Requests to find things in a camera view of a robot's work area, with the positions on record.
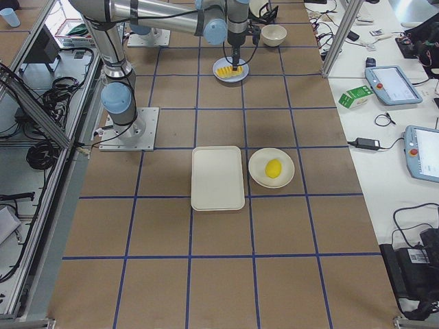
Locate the cream plate in rack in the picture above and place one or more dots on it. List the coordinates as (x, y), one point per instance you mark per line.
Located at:
(259, 7)

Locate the white rectangular tray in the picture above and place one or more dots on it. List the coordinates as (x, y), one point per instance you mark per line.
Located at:
(217, 181)

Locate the green white carton box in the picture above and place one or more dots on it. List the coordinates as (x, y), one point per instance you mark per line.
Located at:
(355, 97)

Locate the black power adapter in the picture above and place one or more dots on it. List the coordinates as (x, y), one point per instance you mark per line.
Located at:
(367, 143)

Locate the cream plate with lemon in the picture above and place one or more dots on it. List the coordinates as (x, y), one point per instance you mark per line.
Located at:
(258, 162)

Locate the aluminium frame post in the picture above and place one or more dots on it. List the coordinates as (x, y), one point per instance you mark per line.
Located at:
(340, 36)

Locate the yellow lemon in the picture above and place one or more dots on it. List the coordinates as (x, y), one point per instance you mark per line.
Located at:
(273, 168)

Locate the white bowl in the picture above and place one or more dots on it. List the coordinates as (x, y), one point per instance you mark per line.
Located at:
(273, 35)

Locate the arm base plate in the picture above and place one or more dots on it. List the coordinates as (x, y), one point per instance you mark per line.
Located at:
(155, 38)
(140, 136)

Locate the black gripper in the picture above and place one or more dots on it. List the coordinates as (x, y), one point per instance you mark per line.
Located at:
(235, 38)

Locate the teach pendant far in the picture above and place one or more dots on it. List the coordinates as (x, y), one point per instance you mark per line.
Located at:
(391, 85)

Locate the blue plate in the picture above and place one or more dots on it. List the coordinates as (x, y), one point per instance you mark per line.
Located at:
(227, 61)

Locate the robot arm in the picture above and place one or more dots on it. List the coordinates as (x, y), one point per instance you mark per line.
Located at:
(216, 21)

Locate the teach pendant near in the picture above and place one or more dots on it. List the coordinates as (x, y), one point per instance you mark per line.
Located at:
(421, 152)

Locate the teach pendant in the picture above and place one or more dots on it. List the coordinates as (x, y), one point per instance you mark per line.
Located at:
(421, 152)
(391, 85)

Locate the black dish rack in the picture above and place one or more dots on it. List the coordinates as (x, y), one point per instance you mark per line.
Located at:
(267, 18)

